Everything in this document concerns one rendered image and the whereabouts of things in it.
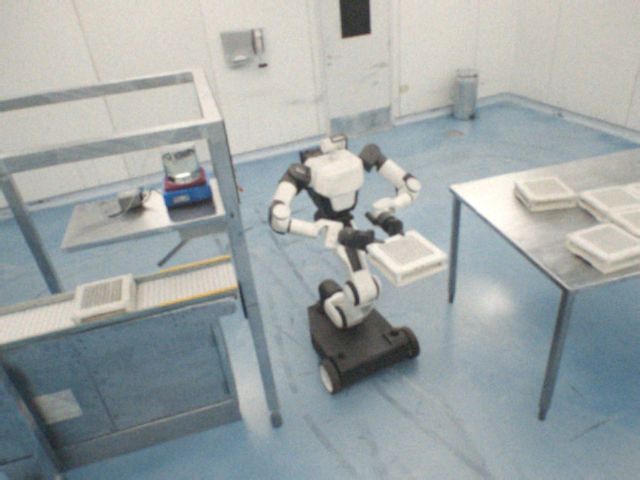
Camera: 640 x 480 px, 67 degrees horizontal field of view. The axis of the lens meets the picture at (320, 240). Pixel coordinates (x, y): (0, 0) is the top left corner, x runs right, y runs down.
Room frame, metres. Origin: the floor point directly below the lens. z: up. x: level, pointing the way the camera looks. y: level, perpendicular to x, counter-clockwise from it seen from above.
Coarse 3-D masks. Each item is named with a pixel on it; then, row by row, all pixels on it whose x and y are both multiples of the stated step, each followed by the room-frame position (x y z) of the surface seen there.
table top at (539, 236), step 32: (608, 160) 2.76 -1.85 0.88; (480, 192) 2.52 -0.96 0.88; (512, 192) 2.48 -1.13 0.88; (576, 192) 2.40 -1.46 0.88; (512, 224) 2.13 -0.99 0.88; (544, 224) 2.10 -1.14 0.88; (576, 224) 2.07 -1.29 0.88; (544, 256) 1.82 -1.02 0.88; (576, 256) 1.80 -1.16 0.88; (576, 288) 1.58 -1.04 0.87
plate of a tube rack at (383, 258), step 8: (408, 232) 1.86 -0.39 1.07; (416, 232) 1.85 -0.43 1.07; (384, 240) 1.82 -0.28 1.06; (392, 240) 1.81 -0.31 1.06; (424, 240) 1.78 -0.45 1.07; (368, 248) 1.77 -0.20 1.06; (376, 248) 1.76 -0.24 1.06; (432, 248) 1.71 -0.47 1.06; (376, 256) 1.71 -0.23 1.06; (384, 256) 1.69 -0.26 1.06; (432, 256) 1.65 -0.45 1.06; (440, 256) 1.65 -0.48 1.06; (384, 264) 1.64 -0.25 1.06; (392, 264) 1.63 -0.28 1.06; (408, 264) 1.62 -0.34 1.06; (416, 264) 1.61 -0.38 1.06; (424, 264) 1.61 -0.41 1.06; (392, 272) 1.59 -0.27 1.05; (400, 272) 1.57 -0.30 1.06; (408, 272) 1.58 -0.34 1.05
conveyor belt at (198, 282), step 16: (192, 272) 1.99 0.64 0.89; (208, 272) 1.98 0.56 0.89; (224, 272) 1.96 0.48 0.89; (144, 288) 1.90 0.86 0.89; (160, 288) 1.89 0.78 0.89; (176, 288) 1.87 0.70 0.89; (192, 288) 1.86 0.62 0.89; (208, 288) 1.85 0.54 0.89; (64, 304) 1.84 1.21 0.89; (144, 304) 1.78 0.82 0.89; (0, 320) 1.77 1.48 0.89; (16, 320) 1.76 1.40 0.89; (32, 320) 1.75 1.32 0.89; (48, 320) 1.73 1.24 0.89; (64, 320) 1.72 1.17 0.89; (0, 336) 1.66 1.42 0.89; (16, 336) 1.65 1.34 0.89
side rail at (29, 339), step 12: (192, 300) 1.73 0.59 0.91; (204, 300) 1.75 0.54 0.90; (132, 312) 1.68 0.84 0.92; (144, 312) 1.69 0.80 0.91; (156, 312) 1.70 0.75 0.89; (72, 324) 1.64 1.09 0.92; (84, 324) 1.64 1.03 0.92; (96, 324) 1.64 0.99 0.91; (108, 324) 1.65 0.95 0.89; (24, 336) 1.59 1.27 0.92; (36, 336) 1.59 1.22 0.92; (48, 336) 1.60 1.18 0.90; (0, 348) 1.56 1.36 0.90
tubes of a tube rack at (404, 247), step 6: (402, 240) 1.79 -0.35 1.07; (408, 240) 1.78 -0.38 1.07; (384, 246) 1.76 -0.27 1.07; (390, 246) 1.75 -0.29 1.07; (402, 246) 1.74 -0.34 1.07; (408, 246) 1.74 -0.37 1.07; (414, 246) 1.73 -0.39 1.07; (420, 246) 1.72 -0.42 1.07; (396, 252) 1.70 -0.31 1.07; (402, 252) 1.69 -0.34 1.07; (408, 252) 1.69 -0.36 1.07; (414, 252) 1.68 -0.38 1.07; (420, 252) 1.68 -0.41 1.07; (426, 252) 1.68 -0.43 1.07; (396, 258) 1.67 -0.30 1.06; (402, 258) 1.65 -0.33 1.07; (408, 258) 1.65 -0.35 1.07
